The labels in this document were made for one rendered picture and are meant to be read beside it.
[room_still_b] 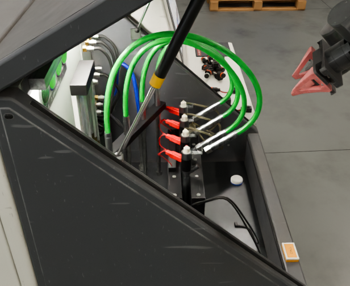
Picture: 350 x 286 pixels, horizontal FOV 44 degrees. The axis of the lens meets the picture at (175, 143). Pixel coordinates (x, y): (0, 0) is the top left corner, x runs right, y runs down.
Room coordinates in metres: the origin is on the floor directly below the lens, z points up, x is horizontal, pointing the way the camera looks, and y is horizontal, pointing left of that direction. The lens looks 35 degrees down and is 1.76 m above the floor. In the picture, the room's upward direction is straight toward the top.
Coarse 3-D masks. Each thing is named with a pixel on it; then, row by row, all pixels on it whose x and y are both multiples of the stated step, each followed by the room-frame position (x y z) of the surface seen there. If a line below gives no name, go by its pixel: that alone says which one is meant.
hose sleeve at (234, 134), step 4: (232, 132) 0.93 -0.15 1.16; (236, 132) 0.92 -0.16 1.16; (224, 136) 0.93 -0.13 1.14; (228, 136) 0.92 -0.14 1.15; (232, 136) 0.92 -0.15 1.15; (236, 136) 0.92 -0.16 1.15; (220, 140) 0.92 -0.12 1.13; (224, 140) 0.92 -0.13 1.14; (228, 140) 0.92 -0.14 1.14; (212, 144) 0.93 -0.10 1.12; (216, 144) 0.92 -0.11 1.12; (220, 144) 0.92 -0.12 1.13; (212, 148) 0.92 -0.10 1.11; (216, 148) 0.92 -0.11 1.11
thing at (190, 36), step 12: (144, 36) 0.92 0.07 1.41; (156, 36) 0.92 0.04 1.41; (168, 36) 0.92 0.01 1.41; (192, 36) 0.92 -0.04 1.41; (132, 48) 0.92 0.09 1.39; (216, 48) 0.92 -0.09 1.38; (120, 60) 0.92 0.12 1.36; (240, 60) 0.92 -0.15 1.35; (252, 72) 0.93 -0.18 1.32; (108, 84) 0.92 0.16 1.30; (108, 96) 0.92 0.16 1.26; (108, 108) 0.92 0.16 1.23; (108, 120) 0.92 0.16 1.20; (252, 120) 0.92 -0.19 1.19; (108, 132) 0.92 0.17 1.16; (240, 132) 0.92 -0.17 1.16
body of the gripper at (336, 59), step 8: (320, 40) 0.91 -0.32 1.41; (344, 40) 0.86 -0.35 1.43; (320, 48) 0.88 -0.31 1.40; (328, 48) 0.87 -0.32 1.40; (336, 48) 0.85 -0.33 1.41; (344, 48) 0.84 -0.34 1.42; (328, 56) 0.85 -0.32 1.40; (336, 56) 0.84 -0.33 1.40; (344, 56) 0.83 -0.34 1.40; (320, 64) 0.84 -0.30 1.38; (328, 64) 0.84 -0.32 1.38; (336, 64) 0.84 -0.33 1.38; (344, 64) 0.83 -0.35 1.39; (320, 72) 0.82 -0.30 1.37; (328, 72) 0.82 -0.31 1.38; (336, 72) 0.84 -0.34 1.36; (336, 80) 0.82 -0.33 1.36
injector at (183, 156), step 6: (186, 156) 0.91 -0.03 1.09; (186, 162) 0.91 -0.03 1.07; (186, 168) 0.91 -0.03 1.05; (192, 168) 0.92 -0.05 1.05; (198, 168) 0.92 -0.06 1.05; (186, 174) 0.91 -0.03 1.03; (186, 180) 0.92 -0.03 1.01; (186, 186) 0.92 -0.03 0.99; (186, 192) 0.92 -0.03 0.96; (186, 198) 0.92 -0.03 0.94
